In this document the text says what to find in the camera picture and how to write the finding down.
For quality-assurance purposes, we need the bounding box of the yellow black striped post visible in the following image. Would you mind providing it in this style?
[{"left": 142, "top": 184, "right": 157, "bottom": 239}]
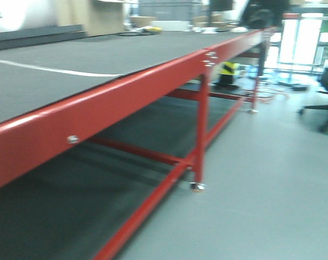
[{"left": 217, "top": 61, "right": 239, "bottom": 87}]

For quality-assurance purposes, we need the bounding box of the red metal table frame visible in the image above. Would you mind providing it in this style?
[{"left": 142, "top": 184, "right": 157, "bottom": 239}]
[{"left": 0, "top": 29, "right": 267, "bottom": 259}]

